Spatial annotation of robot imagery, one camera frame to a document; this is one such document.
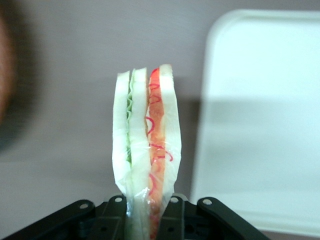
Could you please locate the plastic triangle sandwich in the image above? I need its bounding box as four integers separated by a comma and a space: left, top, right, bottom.
111, 63, 182, 240

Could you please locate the cream plastic serving tray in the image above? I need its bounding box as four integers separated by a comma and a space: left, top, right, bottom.
189, 9, 320, 236

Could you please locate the brown round wicker basket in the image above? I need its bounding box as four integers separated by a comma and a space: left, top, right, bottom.
0, 9, 18, 126

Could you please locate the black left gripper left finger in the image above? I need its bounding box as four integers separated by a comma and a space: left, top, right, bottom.
2, 196, 128, 240

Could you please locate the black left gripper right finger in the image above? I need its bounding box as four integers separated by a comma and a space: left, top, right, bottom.
159, 195, 271, 240

